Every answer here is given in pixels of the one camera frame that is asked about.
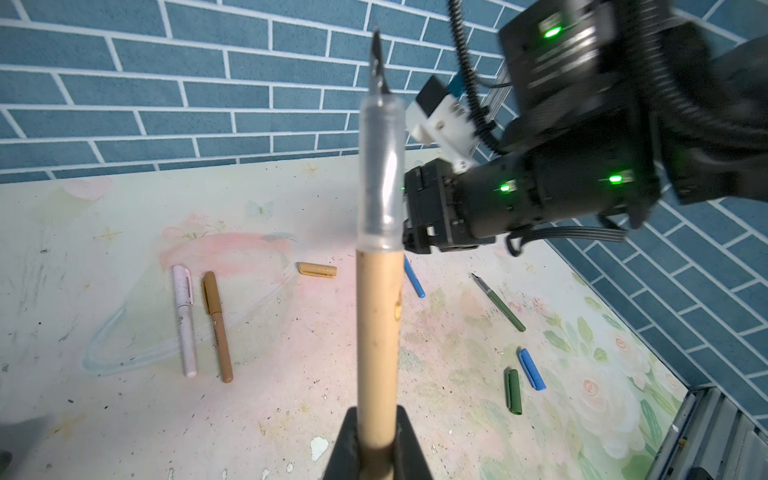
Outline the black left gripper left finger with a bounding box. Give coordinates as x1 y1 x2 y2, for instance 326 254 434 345
322 407 360 480

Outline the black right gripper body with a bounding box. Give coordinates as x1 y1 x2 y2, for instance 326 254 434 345
403 159 495 255

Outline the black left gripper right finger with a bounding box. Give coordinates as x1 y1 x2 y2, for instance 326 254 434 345
394 405 433 480

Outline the tan pen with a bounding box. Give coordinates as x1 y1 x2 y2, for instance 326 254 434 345
356 32 406 479
201 270 235 385

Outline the tan pen cap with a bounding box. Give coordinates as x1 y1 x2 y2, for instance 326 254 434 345
297 262 338 278
202 271 222 317

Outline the white pink pen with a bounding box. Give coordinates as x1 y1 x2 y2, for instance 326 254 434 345
171 263 199 379

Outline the pink pen cap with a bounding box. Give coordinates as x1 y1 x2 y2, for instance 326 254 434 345
171 264 194 308

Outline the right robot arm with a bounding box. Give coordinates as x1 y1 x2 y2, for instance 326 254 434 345
403 1 767 256

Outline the blue pen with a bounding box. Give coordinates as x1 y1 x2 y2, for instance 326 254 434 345
404 257 426 298

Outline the green pen cap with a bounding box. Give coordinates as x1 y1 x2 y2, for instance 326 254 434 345
504 368 523 415

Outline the green pen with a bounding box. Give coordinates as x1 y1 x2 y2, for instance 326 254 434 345
470 273 526 332

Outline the blue pen cap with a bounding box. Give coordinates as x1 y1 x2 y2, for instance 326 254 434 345
517 348 547 391

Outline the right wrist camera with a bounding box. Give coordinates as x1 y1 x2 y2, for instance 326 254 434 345
406 75 479 174

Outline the metal frame rail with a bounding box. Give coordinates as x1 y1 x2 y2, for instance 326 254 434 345
647 387 767 480

